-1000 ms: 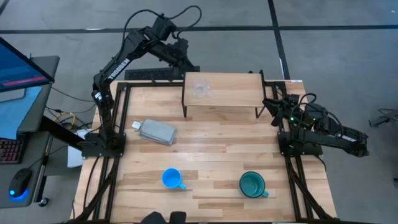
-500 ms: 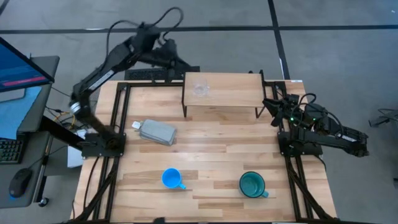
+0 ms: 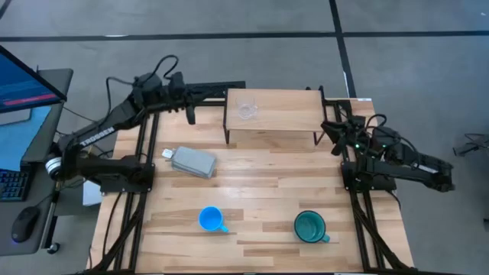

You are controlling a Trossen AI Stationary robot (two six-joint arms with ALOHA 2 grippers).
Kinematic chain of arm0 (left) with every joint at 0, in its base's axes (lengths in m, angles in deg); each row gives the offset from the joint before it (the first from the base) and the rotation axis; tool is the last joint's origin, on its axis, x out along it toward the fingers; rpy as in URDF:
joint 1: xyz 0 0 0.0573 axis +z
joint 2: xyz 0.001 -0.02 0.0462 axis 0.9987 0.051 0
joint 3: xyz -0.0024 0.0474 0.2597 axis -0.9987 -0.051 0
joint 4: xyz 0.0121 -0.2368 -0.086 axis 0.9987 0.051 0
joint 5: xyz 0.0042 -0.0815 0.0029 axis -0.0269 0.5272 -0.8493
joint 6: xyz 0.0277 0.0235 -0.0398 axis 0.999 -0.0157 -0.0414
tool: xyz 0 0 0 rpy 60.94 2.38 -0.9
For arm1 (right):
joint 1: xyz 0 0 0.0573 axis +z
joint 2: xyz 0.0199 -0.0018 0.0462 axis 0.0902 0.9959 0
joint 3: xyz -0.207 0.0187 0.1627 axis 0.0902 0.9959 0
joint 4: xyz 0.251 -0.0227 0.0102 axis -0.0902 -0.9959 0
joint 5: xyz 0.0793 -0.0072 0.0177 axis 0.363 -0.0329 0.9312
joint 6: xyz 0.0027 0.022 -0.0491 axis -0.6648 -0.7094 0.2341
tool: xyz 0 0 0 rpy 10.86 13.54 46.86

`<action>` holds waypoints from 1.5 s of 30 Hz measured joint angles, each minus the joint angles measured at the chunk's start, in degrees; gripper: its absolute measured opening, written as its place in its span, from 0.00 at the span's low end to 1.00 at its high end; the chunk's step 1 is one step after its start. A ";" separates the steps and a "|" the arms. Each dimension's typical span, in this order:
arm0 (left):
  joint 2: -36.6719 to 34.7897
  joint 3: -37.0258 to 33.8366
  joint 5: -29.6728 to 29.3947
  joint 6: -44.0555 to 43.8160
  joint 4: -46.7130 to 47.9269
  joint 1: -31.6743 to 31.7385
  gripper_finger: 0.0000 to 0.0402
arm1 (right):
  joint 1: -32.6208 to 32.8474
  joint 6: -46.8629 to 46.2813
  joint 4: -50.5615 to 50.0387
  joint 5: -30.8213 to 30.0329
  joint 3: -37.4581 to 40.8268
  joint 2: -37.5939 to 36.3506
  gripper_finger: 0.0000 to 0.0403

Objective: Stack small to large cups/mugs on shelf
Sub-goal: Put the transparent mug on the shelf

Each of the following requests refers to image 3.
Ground blue plastic cup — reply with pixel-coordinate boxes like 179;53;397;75
197;205;229;234

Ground grey folded cloth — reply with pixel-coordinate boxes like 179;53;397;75
170;146;218;180

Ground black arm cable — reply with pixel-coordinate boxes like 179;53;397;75
364;113;421;169
105;54;180;118

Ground black computer mouse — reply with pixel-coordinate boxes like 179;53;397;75
11;205;41;244

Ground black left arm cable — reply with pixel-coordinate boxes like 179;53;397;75
105;54;180;118

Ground black backlit keyboard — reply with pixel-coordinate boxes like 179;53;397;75
0;167;32;202

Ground black side desk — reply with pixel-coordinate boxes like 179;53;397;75
0;68;74;257

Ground black perforated grille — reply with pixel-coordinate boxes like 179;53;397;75
189;80;247;99

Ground teal enamel mug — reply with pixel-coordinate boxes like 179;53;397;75
293;209;332;244

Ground white box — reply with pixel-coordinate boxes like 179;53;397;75
83;179;103;207

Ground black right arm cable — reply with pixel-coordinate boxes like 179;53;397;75
364;113;421;169

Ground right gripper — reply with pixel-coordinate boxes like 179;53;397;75
320;115;368;157

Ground black floor cables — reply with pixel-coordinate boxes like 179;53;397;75
452;132;489;157

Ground black aluminium table frame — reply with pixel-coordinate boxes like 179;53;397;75
87;89;417;275

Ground clear glass cup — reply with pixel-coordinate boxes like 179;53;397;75
235;97;259;121

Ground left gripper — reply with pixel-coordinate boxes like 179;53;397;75
167;71;200;125

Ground wooden shelf black metal frame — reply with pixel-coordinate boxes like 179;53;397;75
222;86;328;146

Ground computer monitor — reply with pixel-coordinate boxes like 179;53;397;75
0;44;68;115

